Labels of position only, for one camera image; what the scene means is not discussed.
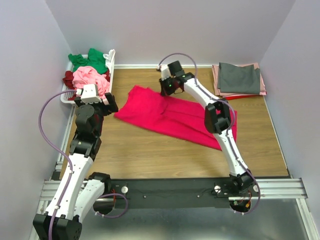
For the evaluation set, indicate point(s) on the crimson red t shirt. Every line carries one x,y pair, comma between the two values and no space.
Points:
167,115

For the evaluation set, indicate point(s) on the folded grey t shirt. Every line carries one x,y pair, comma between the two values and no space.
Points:
238,79

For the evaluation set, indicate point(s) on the folded red t shirt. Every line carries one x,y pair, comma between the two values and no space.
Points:
240,96

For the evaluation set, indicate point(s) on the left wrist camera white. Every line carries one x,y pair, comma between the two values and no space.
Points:
89,94

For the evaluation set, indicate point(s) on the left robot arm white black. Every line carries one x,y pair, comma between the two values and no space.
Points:
63,218

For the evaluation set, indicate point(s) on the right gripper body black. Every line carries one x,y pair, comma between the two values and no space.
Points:
168,86

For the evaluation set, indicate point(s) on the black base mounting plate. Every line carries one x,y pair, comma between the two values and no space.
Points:
175,193

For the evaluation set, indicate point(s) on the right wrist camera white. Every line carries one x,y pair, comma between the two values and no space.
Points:
164,71

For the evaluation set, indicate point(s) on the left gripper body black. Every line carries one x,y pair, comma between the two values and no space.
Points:
100,108

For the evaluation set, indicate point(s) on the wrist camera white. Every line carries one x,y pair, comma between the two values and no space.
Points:
164,71
89,94

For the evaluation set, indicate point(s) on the green t shirt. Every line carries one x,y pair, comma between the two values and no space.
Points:
94,59

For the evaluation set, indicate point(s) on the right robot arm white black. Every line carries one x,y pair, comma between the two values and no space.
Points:
219,118

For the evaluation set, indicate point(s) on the white plastic laundry basket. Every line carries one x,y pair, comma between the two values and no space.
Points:
66,96

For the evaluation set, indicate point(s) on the folded dusty pink t shirt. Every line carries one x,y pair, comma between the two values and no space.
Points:
215,72

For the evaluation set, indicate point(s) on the light pink t shirt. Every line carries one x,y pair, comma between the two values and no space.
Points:
85,75

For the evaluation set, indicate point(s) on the dark red t shirt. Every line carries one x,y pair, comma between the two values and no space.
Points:
68,79

